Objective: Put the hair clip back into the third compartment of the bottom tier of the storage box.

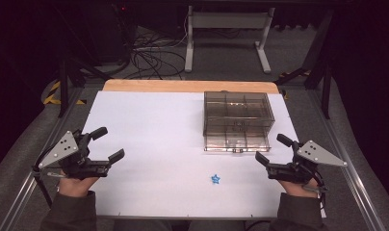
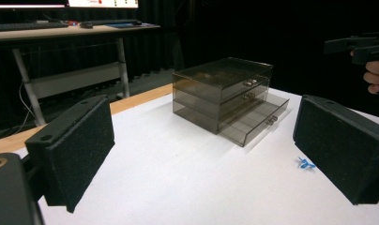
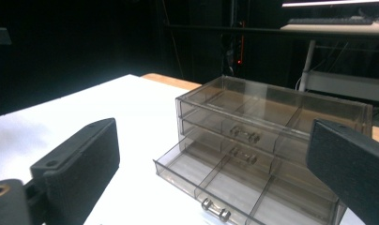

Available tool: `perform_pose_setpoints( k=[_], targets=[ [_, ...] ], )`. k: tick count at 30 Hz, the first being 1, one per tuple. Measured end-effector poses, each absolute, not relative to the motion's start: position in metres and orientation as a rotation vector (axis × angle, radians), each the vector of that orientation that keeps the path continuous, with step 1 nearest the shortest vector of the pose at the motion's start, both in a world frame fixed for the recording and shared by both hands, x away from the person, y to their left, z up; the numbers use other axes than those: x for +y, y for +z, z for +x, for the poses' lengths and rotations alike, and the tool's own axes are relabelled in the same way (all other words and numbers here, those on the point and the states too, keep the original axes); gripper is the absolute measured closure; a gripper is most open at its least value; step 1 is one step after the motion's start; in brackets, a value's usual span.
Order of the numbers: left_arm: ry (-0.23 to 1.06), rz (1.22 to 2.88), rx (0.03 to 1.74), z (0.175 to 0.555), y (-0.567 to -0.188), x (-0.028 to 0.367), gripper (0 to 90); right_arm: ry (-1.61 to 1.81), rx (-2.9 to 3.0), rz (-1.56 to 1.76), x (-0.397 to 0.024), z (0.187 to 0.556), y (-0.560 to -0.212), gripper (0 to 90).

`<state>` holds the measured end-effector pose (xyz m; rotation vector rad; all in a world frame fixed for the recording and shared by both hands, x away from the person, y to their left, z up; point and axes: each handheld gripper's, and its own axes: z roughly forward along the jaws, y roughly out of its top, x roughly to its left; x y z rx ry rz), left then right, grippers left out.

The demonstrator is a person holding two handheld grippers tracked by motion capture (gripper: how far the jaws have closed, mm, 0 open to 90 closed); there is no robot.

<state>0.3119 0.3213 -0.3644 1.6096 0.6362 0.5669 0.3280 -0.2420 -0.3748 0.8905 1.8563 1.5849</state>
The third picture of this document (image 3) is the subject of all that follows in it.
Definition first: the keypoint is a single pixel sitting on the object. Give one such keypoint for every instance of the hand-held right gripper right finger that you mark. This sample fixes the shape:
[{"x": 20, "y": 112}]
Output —
[{"x": 353, "y": 165}]

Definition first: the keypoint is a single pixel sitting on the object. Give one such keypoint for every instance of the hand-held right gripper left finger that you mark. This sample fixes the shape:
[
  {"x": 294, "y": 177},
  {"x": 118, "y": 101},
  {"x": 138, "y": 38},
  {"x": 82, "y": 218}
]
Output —
[{"x": 84, "y": 162}]

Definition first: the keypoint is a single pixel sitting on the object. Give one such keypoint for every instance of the clear grey plastic drawer cabinet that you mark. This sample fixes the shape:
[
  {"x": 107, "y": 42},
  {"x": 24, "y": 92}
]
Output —
[{"x": 272, "y": 100}]

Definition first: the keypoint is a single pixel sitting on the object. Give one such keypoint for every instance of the clear grey plastic drawer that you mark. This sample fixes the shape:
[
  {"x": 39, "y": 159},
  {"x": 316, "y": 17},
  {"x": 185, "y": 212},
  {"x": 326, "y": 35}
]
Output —
[
  {"x": 209, "y": 129},
  {"x": 215, "y": 150},
  {"x": 234, "y": 190}
]

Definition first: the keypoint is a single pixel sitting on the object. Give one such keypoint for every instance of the white desk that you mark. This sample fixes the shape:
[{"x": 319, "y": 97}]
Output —
[{"x": 344, "y": 84}]

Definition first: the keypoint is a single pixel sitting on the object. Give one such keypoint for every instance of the black metal stand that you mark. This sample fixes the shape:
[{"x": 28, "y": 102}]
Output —
[{"x": 234, "y": 40}]

